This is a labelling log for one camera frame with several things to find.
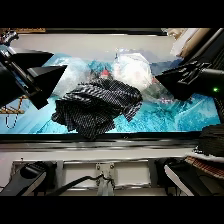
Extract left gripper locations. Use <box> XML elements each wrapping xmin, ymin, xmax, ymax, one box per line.
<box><xmin>0</xmin><ymin>49</ymin><xmax>68</xmax><ymax>111</ymax></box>

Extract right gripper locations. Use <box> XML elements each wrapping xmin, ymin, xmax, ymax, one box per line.
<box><xmin>178</xmin><ymin>61</ymin><xmax>208</xmax><ymax>101</ymax></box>

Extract checked shirt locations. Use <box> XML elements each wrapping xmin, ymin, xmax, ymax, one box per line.
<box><xmin>50</xmin><ymin>77</ymin><xmax>144</xmax><ymax>140</ymax></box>

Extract black garment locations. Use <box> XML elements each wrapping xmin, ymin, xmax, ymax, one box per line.
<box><xmin>197</xmin><ymin>123</ymin><xmax>224</xmax><ymax>158</ymax></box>

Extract red-brown striped garment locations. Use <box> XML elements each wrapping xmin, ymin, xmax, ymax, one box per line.
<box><xmin>184</xmin><ymin>155</ymin><xmax>224</xmax><ymax>180</ymax></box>

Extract black cable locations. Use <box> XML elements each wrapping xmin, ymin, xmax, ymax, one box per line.
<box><xmin>49</xmin><ymin>173</ymin><xmax>116</xmax><ymax>197</ymax></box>

